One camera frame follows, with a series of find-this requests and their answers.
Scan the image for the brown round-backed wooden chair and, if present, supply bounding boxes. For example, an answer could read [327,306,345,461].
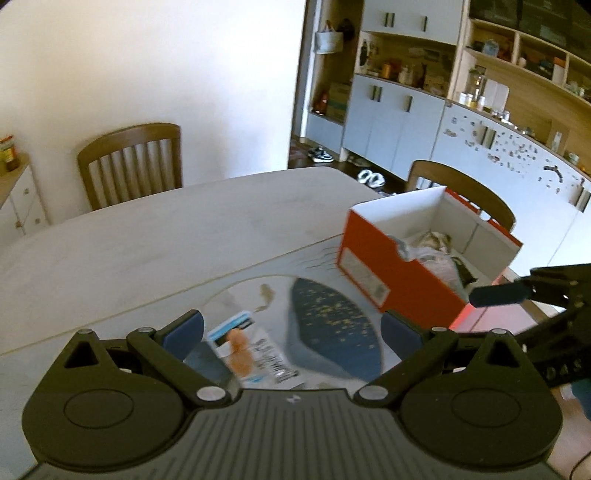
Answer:
[406,160,516,232]

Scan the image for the blue white blister packet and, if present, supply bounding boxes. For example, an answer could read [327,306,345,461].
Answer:
[206,311,303,387]

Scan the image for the white flat containers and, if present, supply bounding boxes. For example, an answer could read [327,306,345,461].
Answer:
[485,79,510,112]

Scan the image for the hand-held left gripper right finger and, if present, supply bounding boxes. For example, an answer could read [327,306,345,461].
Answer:
[353,309,532,409]

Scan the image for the brown sauce jar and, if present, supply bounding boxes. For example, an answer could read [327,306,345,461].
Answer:
[0,135,20,172]

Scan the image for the white tote bag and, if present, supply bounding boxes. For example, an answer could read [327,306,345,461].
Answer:
[315,21,345,55]

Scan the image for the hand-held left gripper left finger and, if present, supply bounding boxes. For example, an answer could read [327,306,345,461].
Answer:
[62,309,232,409]

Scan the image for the glass storage jar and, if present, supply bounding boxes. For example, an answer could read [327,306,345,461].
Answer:
[467,67,486,100]

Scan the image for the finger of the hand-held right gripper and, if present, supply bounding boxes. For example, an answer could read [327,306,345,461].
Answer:
[510,311,578,352]
[468,264,591,308]

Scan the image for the white marble desktop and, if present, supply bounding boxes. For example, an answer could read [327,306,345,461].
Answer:
[0,166,591,480]

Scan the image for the grey wooden wall unit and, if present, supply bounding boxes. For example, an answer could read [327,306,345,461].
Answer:
[288,0,591,287]

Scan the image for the brown slatted wooden chair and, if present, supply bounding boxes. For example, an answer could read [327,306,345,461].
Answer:
[77,123,183,212]

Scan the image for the cardboard box on shelf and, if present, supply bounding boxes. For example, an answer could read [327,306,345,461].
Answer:
[327,83,350,121]

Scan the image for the red cardboard shoe box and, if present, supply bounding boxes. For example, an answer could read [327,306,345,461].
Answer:
[336,185,524,326]

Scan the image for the white sideboard cabinet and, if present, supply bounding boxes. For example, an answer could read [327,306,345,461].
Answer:
[0,154,49,238]

